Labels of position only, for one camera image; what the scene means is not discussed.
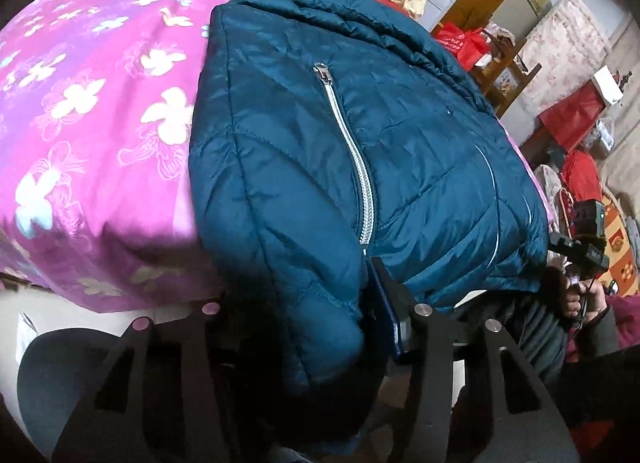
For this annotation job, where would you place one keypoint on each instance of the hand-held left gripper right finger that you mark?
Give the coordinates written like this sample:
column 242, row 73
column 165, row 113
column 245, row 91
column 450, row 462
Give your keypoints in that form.
column 389, row 305

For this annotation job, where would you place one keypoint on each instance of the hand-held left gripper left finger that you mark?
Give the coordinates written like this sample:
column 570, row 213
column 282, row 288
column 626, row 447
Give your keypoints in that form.
column 200, row 358

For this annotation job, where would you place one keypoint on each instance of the teal quilted down jacket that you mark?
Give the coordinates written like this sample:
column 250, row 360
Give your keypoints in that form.
column 300, row 143

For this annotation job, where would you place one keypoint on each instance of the person's right forearm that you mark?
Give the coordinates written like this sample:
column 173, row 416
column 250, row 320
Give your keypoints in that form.
column 607, row 338

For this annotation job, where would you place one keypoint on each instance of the person's right hand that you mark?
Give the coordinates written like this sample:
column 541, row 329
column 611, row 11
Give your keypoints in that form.
column 595, row 304

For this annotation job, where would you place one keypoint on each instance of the red cloth bundle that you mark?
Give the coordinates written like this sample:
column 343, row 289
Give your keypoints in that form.
column 580, row 175

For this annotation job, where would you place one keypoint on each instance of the white box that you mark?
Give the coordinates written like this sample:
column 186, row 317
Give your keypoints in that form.
column 607, row 85

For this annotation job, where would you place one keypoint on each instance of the black round seat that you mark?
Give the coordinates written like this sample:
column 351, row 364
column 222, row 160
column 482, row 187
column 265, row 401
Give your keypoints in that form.
column 55, row 373

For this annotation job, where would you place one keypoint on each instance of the wooden chair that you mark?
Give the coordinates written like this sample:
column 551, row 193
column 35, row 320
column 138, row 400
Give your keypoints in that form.
column 525, row 88

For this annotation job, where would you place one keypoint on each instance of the floral lace cloth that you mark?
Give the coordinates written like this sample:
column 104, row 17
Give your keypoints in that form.
column 565, row 43

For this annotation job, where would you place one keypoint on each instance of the red shopping bag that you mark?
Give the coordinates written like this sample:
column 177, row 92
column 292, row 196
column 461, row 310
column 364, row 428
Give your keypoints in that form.
column 465, row 45

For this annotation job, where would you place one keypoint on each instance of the pink floral bedsheet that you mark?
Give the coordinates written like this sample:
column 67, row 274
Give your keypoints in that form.
column 100, row 93

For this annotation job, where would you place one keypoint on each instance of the red ruffled pillow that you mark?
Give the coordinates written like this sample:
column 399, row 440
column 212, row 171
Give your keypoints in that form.
column 395, row 5

